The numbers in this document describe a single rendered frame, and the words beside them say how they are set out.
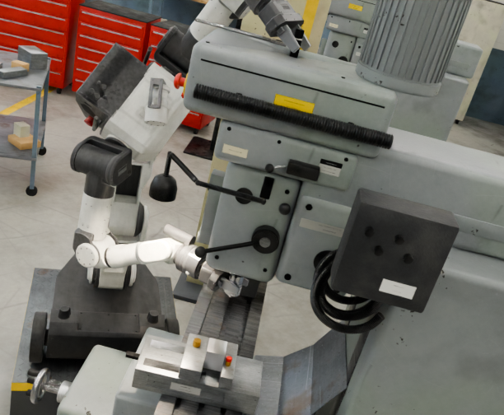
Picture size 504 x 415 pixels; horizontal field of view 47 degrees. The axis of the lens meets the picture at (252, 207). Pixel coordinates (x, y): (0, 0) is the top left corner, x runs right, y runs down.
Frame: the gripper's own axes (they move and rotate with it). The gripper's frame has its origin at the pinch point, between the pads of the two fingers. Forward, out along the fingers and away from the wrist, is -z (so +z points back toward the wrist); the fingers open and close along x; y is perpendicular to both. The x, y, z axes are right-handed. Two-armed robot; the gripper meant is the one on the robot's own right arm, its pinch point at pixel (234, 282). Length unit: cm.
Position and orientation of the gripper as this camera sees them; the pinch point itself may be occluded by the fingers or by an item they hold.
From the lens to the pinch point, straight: 168.3
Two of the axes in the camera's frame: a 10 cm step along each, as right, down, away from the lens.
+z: -8.5, -4.0, 3.4
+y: -2.3, 8.7, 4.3
